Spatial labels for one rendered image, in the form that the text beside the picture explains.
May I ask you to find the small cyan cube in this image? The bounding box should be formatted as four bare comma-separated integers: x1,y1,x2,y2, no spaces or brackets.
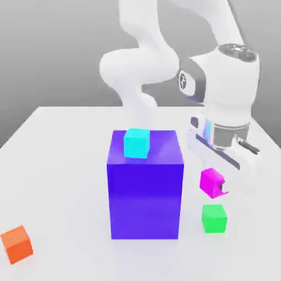
123,128,151,160

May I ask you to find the large purple box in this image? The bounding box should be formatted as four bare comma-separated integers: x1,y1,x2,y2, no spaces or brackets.
106,130,184,240

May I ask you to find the small orange cube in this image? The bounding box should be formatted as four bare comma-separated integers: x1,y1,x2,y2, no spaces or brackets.
0,224,34,265

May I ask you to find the small green cube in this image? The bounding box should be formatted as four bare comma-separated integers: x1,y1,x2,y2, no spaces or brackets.
201,204,228,234

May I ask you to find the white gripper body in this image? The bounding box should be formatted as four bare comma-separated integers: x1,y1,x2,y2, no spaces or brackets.
187,127,262,192

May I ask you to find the small magenta cube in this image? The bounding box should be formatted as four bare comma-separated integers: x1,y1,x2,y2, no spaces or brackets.
199,167,229,200

